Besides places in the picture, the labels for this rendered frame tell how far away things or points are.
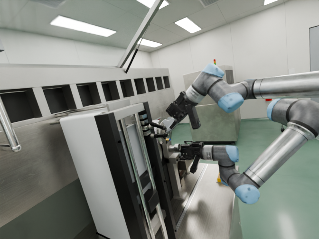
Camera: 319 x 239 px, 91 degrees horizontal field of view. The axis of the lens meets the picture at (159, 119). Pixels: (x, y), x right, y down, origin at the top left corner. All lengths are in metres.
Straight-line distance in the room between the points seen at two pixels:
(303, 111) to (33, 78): 1.05
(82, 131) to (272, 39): 5.01
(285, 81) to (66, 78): 0.86
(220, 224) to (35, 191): 0.73
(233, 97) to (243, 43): 4.66
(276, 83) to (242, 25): 4.69
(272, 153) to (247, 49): 4.58
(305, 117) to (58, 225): 1.07
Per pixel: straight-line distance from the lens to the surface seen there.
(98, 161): 0.60
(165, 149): 0.77
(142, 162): 0.50
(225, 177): 0.80
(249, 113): 5.31
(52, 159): 0.81
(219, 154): 0.78
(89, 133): 0.58
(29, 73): 0.81
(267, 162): 0.74
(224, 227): 0.78
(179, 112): 0.68
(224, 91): 0.59
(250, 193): 0.72
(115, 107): 0.52
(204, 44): 5.38
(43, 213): 0.85
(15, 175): 0.77
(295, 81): 0.62
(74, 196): 0.89
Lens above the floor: 1.47
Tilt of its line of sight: 11 degrees down
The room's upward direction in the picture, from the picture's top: 12 degrees counter-clockwise
